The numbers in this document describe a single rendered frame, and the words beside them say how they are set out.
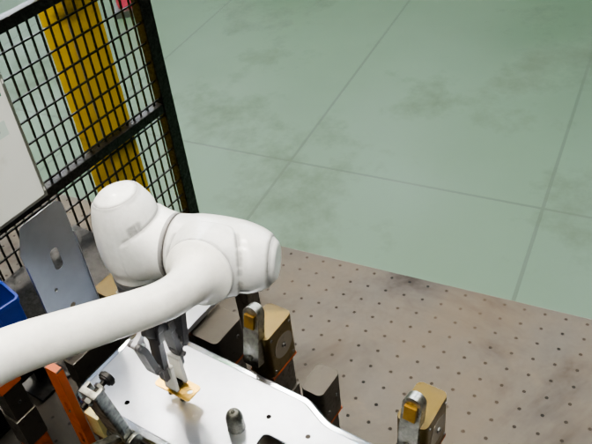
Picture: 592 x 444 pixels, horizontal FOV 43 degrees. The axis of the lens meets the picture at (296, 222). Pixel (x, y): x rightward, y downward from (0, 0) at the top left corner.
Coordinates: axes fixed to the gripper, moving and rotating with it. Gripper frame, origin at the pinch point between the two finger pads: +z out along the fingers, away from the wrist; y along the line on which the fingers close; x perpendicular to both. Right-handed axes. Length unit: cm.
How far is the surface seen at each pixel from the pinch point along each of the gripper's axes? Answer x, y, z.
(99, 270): 36.6, 16.2, 4.7
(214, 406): -6.8, 1.5, 7.7
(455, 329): -27, 65, 38
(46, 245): 26.1, 0.8, -19.4
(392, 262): 33, 144, 108
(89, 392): -0.7, -16.7, -13.7
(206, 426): -8.2, -2.7, 7.8
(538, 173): 2, 226, 108
